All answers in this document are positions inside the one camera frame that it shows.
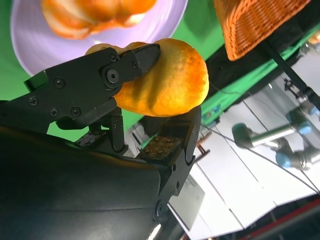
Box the orange wicker basket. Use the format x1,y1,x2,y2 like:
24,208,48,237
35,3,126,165
213,0,312,62

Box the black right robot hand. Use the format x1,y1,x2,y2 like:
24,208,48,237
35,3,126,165
0,43,202,240

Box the green backdrop cloth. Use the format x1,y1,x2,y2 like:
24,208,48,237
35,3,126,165
201,24,320,122

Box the grey blue-jointed robot arm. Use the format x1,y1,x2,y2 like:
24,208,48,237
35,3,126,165
231,104,320,171

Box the green tablecloth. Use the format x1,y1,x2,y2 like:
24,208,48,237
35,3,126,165
0,0,226,151

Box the black backdrop cloth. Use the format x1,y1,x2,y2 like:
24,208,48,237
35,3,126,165
204,9,320,93

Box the black pole with clamps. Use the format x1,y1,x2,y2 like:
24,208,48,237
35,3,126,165
264,42,320,106

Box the orange striped bread roll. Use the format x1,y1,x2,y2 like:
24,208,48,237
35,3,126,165
84,37,210,118
41,0,157,40

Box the lilac plate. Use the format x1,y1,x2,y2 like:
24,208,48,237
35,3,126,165
10,0,189,77

